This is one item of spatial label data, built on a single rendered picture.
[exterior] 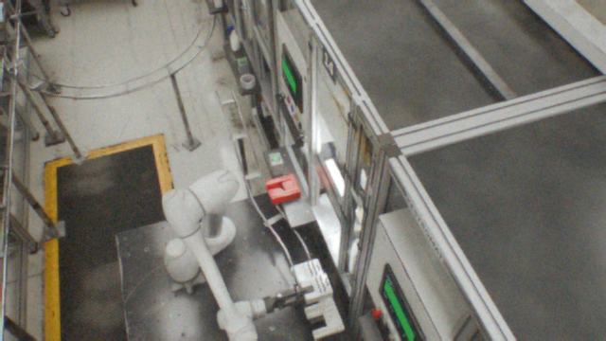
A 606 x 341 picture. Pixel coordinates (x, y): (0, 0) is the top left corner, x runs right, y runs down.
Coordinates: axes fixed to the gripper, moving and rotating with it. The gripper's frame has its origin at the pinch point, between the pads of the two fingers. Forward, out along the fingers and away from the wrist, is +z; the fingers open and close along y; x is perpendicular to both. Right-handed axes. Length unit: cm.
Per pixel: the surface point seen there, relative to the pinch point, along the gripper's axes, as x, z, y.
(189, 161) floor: 180, -40, -96
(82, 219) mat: 150, -127, -94
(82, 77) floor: 318, -119, -96
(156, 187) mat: 161, -70, -95
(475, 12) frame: 38, 80, 104
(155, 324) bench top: 20, -73, -28
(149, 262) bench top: 56, -72, -28
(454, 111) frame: -5, 47, 104
